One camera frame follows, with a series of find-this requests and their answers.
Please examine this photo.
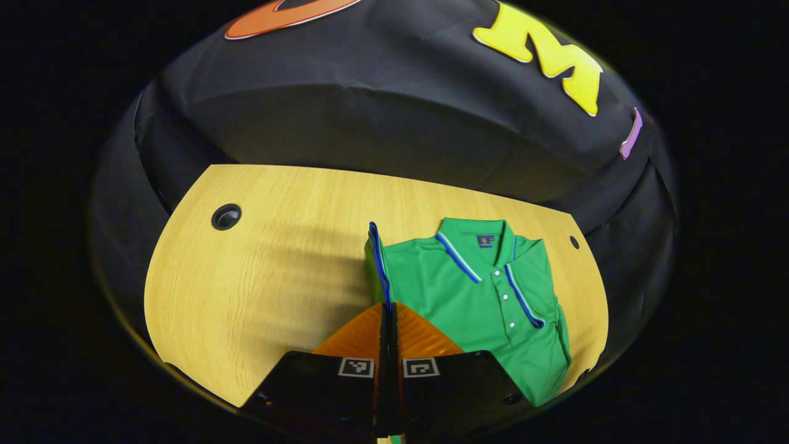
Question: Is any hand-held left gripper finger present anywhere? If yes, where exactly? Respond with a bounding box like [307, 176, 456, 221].
[239, 301, 391, 444]
[391, 301, 537, 444]

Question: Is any green T-shirt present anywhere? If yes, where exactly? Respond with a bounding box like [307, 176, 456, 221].
[364, 216, 573, 444]

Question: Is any black backdrop cloth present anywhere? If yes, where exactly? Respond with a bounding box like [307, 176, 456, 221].
[88, 0, 680, 383]

